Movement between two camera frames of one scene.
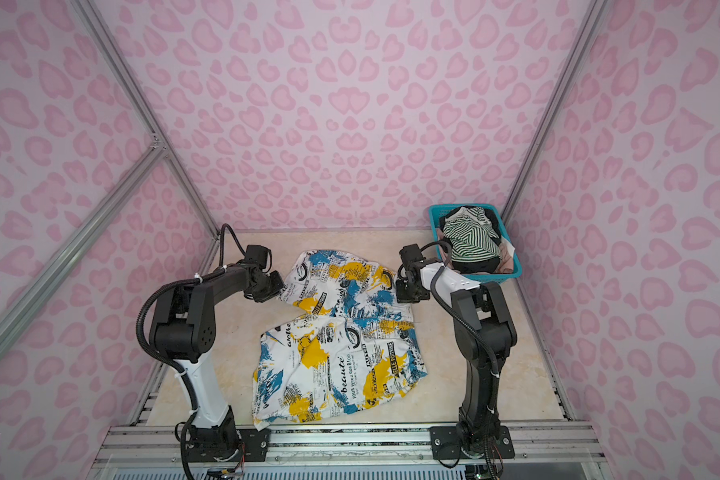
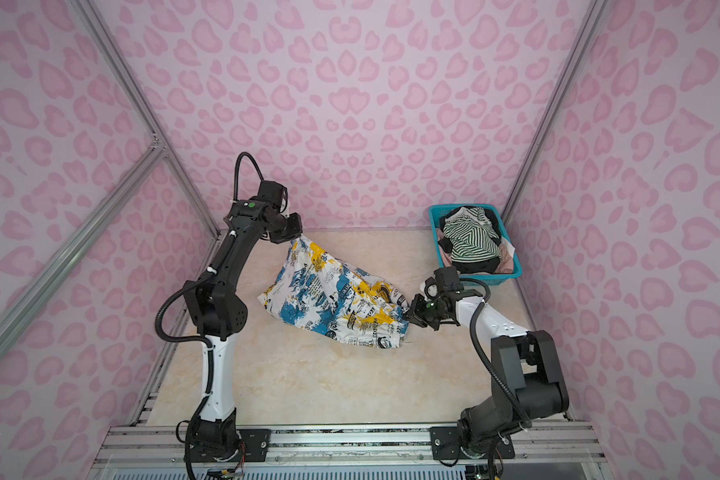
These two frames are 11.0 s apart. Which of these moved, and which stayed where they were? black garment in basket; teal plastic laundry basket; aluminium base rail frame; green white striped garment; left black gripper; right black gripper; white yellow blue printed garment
Moved: white yellow blue printed garment; right black gripper; left black gripper
Stayed: teal plastic laundry basket; aluminium base rail frame; green white striped garment; black garment in basket
